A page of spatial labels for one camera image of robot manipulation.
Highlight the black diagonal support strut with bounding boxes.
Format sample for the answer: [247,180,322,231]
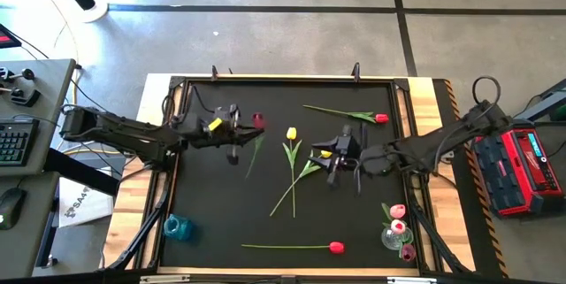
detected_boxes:
[100,155,178,272]
[405,177,472,275]

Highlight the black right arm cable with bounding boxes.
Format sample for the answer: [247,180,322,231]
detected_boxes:
[471,74,502,108]

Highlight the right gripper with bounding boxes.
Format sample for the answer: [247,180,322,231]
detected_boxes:
[311,125,366,187]

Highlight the black device with red light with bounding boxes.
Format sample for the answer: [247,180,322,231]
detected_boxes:
[0,22,22,50]

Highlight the red artificial tulip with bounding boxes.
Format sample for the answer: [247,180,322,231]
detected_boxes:
[241,242,346,256]
[302,104,390,125]

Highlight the yellow artificial tulip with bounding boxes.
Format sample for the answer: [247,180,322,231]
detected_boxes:
[281,126,303,219]
[269,150,334,218]

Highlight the black ball-ended lever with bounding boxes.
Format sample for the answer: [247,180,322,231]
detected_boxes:
[0,66,36,84]

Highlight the dark maroon artificial tulip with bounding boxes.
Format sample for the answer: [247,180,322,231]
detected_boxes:
[245,111,267,181]
[397,242,417,264]

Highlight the clear glass vase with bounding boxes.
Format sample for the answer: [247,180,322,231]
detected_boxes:
[380,225,415,252]

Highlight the white round stand base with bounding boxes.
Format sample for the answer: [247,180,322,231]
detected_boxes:
[65,0,111,24]

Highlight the black hazard-striped panel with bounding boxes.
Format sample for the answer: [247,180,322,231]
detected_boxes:
[432,78,510,279]

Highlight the black keyboard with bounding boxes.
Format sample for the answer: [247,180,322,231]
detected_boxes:
[0,118,41,168]

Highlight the dark table mat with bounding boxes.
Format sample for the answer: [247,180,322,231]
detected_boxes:
[159,81,420,270]

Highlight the grey equipment stand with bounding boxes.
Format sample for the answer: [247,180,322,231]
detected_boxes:
[514,78,566,122]

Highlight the silver metal bracket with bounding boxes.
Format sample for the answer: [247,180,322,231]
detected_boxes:
[139,273,192,284]
[386,276,438,284]

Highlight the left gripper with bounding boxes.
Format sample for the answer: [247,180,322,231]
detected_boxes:
[187,104,265,165]

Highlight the pink artificial tulip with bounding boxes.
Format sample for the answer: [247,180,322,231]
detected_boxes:
[389,219,408,236]
[381,203,407,221]

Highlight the blue glass vase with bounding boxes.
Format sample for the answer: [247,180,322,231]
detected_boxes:
[163,213,195,242]

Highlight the black desk crossbar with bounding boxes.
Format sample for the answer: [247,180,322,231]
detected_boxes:
[43,149,120,196]

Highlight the grey desk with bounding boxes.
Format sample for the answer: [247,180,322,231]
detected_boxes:
[0,171,62,281]
[0,58,77,178]

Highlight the black desk bracket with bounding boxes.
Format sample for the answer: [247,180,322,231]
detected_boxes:
[9,88,42,108]

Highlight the black computer mouse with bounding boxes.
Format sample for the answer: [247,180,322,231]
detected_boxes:
[0,186,27,231]

